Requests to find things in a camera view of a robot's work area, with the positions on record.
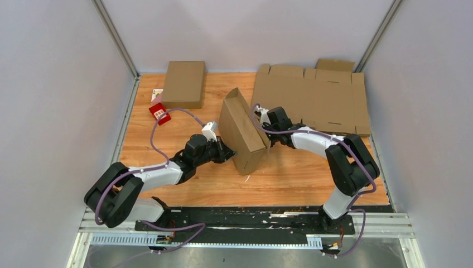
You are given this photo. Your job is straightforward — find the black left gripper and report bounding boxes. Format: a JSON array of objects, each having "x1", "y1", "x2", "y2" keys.
[{"x1": 195, "y1": 136, "x2": 238, "y2": 168}]

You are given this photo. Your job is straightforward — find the brown cardboard box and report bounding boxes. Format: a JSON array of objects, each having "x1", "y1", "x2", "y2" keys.
[
  {"x1": 161, "y1": 61, "x2": 206, "y2": 109},
  {"x1": 219, "y1": 88, "x2": 270, "y2": 175}
]

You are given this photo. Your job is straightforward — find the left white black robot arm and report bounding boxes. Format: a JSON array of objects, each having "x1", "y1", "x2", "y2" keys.
[{"x1": 84, "y1": 134, "x2": 235, "y2": 231}]

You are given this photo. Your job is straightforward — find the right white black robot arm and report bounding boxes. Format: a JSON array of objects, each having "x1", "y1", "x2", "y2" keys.
[{"x1": 254, "y1": 104, "x2": 380, "y2": 233}]

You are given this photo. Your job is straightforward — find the closed brown cardboard box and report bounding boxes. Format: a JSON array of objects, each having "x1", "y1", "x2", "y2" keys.
[{"x1": 161, "y1": 61, "x2": 206, "y2": 109}]

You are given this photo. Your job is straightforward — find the stack of flat cardboard sheets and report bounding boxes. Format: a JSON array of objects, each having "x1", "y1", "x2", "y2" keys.
[{"x1": 251, "y1": 59, "x2": 371, "y2": 136}]

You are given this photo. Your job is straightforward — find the red plastic window block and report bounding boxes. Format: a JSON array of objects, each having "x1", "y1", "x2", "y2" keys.
[{"x1": 149, "y1": 103, "x2": 171, "y2": 126}]

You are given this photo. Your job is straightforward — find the playing card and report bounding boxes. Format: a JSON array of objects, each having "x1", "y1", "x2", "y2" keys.
[{"x1": 151, "y1": 88, "x2": 163, "y2": 104}]

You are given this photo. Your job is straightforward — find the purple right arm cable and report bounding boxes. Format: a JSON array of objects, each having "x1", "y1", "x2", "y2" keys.
[{"x1": 250, "y1": 103, "x2": 378, "y2": 259}]

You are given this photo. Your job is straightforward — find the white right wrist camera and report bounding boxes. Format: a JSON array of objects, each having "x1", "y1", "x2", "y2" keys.
[{"x1": 254, "y1": 104, "x2": 271, "y2": 126}]

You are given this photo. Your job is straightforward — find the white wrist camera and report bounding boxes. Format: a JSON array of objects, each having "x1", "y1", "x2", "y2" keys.
[
  {"x1": 201, "y1": 121, "x2": 218, "y2": 141},
  {"x1": 254, "y1": 104, "x2": 271, "y2": 126}
]

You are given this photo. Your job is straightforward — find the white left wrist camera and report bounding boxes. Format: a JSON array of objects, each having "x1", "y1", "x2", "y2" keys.
[{"x1": 201, "y1": 121, "x2": 218, "y2": 141}]

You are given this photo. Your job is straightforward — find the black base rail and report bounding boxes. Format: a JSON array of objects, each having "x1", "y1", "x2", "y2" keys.
[{"x1": 134, "y1": 205, "x2": 394, "y2": 247}]

